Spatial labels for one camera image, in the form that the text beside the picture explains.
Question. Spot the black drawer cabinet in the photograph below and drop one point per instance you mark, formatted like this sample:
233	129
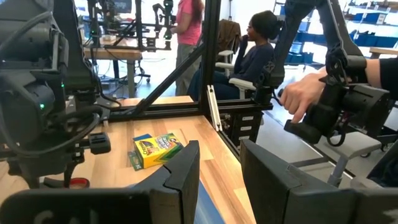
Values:
245	127

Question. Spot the brown jacket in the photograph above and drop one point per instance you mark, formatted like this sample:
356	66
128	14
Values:
228	34

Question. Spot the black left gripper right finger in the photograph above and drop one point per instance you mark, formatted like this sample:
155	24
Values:
280	199

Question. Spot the white bracket strip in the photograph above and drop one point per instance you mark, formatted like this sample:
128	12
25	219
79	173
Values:
214	109

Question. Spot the person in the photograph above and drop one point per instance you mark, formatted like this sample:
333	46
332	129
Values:
252	62
188	31

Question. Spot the person's forearm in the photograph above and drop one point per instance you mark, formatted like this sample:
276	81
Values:
382	77

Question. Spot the blue storage bins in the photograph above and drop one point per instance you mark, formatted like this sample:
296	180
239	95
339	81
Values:
367	37

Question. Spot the small blue eraser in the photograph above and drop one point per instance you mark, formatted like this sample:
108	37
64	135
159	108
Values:
142	137

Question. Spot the wooden background table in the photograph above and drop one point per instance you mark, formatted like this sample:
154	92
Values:
118	54

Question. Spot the person's hand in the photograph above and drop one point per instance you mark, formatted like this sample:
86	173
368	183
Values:
301	93

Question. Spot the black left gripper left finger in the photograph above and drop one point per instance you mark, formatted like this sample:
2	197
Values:
174	193

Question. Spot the grey stool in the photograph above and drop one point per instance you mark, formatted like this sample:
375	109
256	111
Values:
351	146

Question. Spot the yellow green crayon box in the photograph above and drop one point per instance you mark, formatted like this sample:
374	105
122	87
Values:
155	151

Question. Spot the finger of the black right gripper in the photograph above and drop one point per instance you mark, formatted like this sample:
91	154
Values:
28	175
69	177

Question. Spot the black background robot rig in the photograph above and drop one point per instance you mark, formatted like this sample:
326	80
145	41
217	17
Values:
140	28

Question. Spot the black aluminium table frame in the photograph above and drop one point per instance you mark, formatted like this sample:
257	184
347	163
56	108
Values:
210	46

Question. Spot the blue plastic pencil case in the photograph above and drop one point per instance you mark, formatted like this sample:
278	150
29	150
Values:
208	205

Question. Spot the white office chair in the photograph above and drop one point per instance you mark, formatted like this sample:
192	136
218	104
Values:
239	84

